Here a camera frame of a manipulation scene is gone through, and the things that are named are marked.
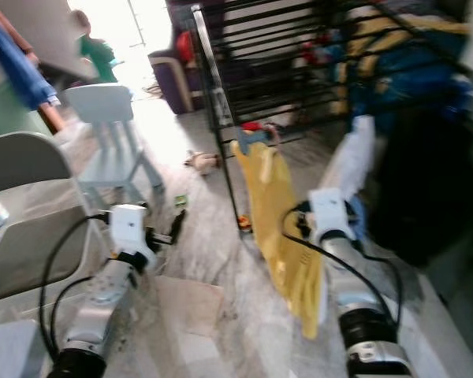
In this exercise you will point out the black hanging garment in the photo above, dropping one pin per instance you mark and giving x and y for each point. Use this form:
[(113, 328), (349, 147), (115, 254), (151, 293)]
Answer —
[(426, 189)]

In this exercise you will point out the beige plush toy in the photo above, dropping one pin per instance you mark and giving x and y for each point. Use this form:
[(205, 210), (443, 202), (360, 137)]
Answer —
[(203, 162)]

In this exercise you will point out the purple armchair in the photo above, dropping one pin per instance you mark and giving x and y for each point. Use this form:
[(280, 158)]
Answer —
[(165, 79)]

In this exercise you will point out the brown wooden pole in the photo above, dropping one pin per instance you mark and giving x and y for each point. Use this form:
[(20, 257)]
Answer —
[(55, 118)]

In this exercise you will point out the red cushion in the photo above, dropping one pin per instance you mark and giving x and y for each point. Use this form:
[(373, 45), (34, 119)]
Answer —
[(184, 47)]

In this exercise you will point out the blue clothes hanger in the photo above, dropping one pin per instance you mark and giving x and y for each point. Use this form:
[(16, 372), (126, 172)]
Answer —
[(252, 138)]

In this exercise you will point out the orange toy block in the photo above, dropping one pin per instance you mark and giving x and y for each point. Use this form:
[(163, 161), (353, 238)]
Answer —
[(244, 223)]

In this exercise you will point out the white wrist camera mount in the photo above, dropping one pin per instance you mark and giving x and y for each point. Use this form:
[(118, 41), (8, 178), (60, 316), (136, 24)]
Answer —
[(331, 211), (130, 232)]

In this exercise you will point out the grey folding chair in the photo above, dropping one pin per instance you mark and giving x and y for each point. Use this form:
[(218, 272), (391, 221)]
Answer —
[(24, 236)]

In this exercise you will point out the yellow shirt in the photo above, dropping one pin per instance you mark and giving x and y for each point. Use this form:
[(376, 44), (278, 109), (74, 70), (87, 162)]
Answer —
[(276, 220)]

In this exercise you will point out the small green toy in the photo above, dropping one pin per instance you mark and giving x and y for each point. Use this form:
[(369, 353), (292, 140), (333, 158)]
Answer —
[(180, 201)]

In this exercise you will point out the person in green shirt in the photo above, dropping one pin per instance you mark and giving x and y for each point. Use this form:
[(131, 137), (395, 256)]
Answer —
[(98, 55)]

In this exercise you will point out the blue hanging cloth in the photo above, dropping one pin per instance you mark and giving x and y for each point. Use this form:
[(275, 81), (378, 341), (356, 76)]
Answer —
[(24, 67)]

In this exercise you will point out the green cabinet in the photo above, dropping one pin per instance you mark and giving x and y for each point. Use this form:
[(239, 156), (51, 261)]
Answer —
[(8, 110)]

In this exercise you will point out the blue and yellow fabric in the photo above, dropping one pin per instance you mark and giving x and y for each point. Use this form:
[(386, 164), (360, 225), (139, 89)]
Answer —
[(402, 71)]

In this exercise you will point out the light blue child chair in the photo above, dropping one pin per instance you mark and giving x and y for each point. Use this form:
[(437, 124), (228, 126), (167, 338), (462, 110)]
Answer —
[(102, 102)]

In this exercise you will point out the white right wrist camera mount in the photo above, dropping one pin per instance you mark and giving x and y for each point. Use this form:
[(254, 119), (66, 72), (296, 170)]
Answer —
[(331, 211)]

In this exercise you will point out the black metal drying rack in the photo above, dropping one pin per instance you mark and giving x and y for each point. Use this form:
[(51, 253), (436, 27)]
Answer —
[(268, 63)]

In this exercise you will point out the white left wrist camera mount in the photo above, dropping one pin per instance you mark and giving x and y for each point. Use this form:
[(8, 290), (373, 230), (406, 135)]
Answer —
[(130, 232)]

